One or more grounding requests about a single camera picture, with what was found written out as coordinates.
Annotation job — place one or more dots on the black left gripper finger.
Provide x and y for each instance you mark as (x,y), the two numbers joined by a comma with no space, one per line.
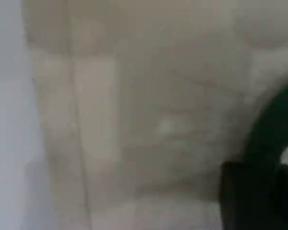
(249,198)

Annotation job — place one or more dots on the cream white fabric handbag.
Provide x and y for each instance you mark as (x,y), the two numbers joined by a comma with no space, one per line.
(144,95)

